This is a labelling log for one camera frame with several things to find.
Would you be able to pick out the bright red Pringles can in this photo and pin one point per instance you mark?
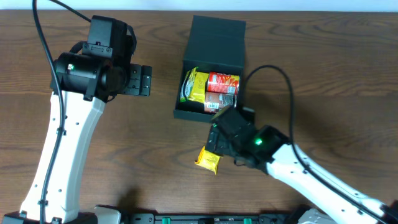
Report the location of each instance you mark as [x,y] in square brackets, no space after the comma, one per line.
[223,83]

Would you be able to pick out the small yellow snack packet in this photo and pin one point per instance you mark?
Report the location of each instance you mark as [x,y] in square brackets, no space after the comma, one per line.
[208,160]

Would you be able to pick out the green white snack packet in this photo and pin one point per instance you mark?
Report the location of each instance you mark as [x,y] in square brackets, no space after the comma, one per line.
[187,86]

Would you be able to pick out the long yellow snack packet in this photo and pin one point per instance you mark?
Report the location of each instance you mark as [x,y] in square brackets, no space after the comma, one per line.
[197,92]

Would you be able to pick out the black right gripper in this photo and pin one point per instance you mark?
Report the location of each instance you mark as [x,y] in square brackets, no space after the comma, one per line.
[218,140]

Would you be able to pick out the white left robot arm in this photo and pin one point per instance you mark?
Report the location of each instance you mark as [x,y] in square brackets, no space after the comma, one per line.
[77,103]

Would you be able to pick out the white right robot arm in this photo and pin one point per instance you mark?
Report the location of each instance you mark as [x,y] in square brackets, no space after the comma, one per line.
[271,152]

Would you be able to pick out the dark red Pringles can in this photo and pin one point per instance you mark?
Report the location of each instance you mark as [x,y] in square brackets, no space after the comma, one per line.
[214,102]

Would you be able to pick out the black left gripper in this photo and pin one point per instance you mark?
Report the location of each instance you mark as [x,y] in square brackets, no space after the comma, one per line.
[140,80]

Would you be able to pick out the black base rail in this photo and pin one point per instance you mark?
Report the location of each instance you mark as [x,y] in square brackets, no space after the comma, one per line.
[153,218]

